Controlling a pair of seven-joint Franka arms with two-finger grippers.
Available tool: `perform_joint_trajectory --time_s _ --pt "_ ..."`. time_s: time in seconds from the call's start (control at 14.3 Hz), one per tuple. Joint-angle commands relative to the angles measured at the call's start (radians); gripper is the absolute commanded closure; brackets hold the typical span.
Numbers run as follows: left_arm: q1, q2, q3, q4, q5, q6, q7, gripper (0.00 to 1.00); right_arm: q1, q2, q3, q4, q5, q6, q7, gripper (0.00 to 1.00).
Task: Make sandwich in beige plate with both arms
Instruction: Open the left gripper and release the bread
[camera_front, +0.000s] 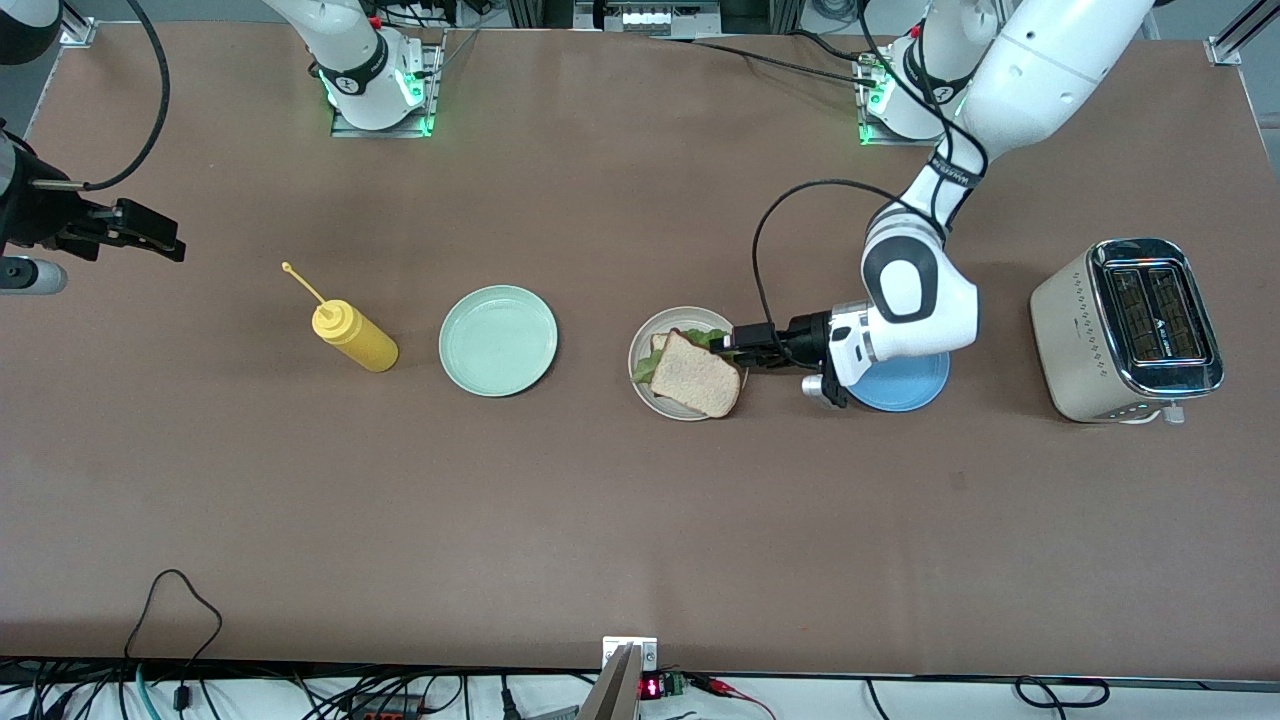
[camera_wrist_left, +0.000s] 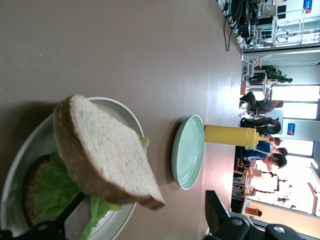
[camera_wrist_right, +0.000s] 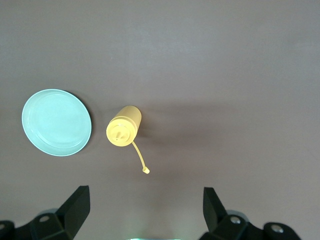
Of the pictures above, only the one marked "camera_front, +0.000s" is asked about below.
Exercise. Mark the beige plate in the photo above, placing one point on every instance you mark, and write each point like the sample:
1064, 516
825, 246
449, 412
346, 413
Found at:
650, 400

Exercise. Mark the blue plate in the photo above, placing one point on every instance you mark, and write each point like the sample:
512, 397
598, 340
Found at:
905, 390

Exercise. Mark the red display circuit module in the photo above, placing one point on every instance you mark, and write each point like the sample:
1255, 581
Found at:
652, 688

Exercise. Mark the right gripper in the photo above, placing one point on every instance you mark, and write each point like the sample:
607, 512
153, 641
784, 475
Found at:
38, 218

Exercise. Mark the mint green plate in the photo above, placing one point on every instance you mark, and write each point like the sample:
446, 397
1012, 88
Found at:
498, 340

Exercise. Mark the brown-crusted bread slice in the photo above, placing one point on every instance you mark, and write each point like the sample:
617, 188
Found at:
695, 378

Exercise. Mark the grey aluminium bar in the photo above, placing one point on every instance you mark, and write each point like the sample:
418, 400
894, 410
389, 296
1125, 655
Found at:
615, 695

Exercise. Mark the aluminium frame post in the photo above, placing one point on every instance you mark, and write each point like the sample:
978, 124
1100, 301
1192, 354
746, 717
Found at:
1225, 48
78, 32

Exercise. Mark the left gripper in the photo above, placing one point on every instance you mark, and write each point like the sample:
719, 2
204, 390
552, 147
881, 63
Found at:
803, 336

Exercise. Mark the white power box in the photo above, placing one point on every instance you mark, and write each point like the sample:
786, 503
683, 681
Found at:
650, 18

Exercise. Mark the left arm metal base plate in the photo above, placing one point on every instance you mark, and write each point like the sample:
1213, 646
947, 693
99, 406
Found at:
880, 135

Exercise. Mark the green lettuce leaf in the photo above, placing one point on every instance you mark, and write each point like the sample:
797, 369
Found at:
645, 368

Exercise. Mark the white metal bracket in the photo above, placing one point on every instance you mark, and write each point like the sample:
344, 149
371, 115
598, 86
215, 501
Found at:
612, 650

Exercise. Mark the yellow squeeze bottle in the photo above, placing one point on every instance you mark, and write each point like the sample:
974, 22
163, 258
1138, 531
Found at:
360, 340

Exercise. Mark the cream and chrome toaster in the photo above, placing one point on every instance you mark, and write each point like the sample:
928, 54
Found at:
1075, 330

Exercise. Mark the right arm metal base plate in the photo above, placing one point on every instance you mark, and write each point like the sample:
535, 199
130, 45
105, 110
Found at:
345, 128

